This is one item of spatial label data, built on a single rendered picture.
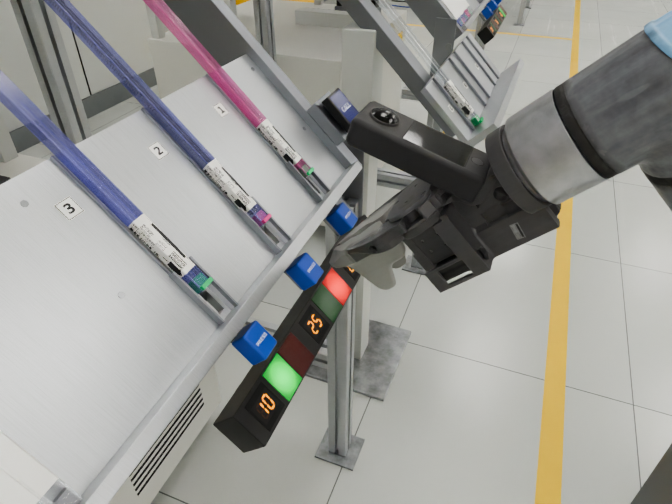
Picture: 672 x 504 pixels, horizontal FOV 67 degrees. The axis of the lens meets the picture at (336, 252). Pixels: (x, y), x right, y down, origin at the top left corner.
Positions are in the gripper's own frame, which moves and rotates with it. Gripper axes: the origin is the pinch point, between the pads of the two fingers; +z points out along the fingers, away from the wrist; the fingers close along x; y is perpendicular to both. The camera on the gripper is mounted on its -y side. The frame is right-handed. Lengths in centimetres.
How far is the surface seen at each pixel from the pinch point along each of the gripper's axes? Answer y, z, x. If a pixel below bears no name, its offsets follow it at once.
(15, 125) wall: -98, 186, 113
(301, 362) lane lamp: 5.4, 6.0, -8.0
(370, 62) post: -11.7, 6.0, 48.2
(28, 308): -14.5, 5.1, -22.0
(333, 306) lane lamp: 5.3, 6.0, 0.6
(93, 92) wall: -97, 187, 162
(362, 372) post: 44, 58, 45
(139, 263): -11.9, 5.1, -13.4
